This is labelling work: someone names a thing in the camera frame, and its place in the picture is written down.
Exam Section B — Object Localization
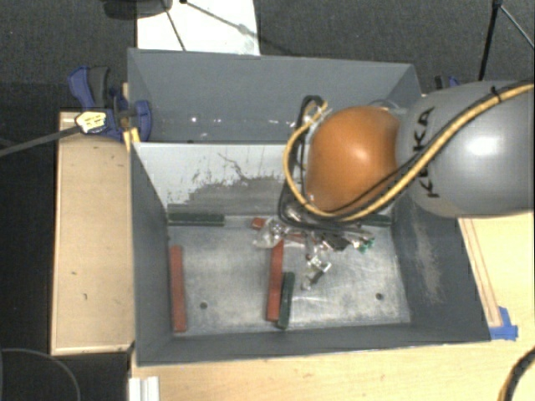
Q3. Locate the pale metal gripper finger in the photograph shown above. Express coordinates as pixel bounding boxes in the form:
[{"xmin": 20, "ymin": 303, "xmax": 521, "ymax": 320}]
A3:
[
  {"xmin": 301, "ymin": 253, "xmax": 322, "ymax": 291},
  {"xmin": 310, "ymin": 259, "xmax": 334, "ymax": 286}
]

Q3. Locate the red-brown flat block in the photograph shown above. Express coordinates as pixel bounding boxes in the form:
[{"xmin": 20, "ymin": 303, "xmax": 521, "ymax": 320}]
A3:
[
  {"xmin": 168, "ymin": 244, "xmax": 188, "ymax": 333},
  {"xmin": 265, "ymin": 240, "xmax": 286, "ymax": 322},
  {"xmin": 250, "ymin": 217, "xmax": 307, "ymax": 245}
]

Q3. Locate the dark green flat block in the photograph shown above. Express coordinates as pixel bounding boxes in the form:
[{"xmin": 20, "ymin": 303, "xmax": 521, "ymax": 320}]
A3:
[
  {"xmin": 166, "ymin": 211, "xmax": 226, "ymax": 227},
  {"xmin": 275, "ymin": 271, "xmax": 296, "ymax": 331}
]

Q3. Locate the grey metal bin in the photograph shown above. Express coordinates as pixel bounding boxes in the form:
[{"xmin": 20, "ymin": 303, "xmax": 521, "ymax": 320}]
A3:
[{"xmin": 126, "ymin": 47, "xmax": 492, "ymax": 367}]

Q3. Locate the pale wood board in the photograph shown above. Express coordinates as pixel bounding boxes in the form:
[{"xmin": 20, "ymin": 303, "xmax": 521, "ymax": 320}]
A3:
[{"xmin": 49, "ymin": 110, "xmax": 137, "ymax": 357}]

